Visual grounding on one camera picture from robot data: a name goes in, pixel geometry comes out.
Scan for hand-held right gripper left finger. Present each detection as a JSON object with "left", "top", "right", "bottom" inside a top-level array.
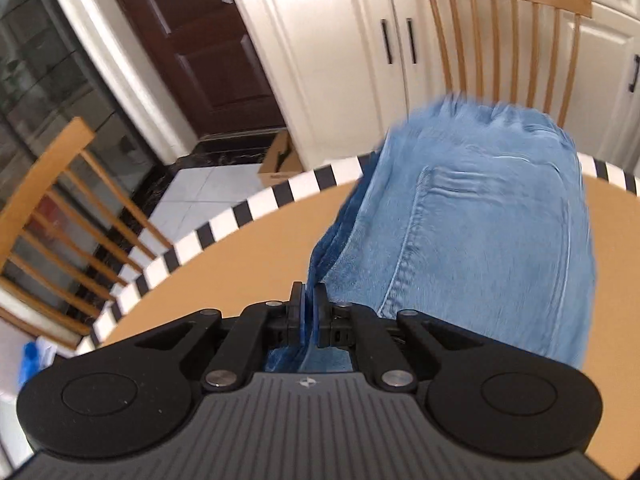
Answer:
[{"left": 132, "top": 281, "right": 307, "bottom": 393}]

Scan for blue denim jeans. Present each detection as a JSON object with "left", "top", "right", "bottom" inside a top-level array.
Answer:
[{"left": 264, "top": 95, "right": 599, "bottom": 374}]

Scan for dark brown door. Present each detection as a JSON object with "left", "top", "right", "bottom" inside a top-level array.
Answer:
[{"left": 97, "top": 0, "right": 286, "bottom": 142}]

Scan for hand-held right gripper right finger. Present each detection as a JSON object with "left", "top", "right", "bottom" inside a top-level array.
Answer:
[{"left": 311, "top": 282, "right": 484, "bottom": 393}]

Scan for white sideboard cabinet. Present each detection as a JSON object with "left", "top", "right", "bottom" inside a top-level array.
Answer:
[{"left": 220, "top": 0, "right": 640, "bottom": 172}]

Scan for glass sliding door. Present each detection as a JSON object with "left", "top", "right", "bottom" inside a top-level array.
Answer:
[{"left": 0, "top": 0, "right": 162, "bottom": 281}]

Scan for cardboard box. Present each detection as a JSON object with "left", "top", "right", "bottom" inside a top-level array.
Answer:
[{"left": 257, "top": 129, "right": 305, "bottom": 189}]

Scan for blue plastic bag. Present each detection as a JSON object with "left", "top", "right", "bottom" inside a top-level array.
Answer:
[{"left": 18, "top": 341, "right": 56, "bottom": 389}]

